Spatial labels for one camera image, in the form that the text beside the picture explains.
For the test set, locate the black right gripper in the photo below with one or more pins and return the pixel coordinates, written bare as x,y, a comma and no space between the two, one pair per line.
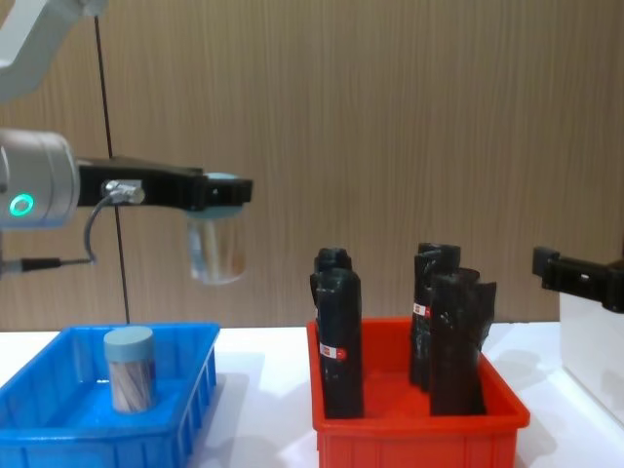
616,287

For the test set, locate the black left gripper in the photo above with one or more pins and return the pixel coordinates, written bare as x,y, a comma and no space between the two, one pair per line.
161,187

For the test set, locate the clear jar with grey-blue lid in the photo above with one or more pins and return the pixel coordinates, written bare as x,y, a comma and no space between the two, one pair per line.
219,251
130,370

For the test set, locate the white box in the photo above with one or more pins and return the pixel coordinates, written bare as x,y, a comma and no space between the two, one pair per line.
592,361

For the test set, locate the black plastic bag roll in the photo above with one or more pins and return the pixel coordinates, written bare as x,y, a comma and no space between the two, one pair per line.
341,351
456,351
429,273
334,258

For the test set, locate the red plastic bin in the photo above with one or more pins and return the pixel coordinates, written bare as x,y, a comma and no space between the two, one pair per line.
414,434

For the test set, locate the blue plastic bin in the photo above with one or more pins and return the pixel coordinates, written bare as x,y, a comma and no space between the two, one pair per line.
73,429

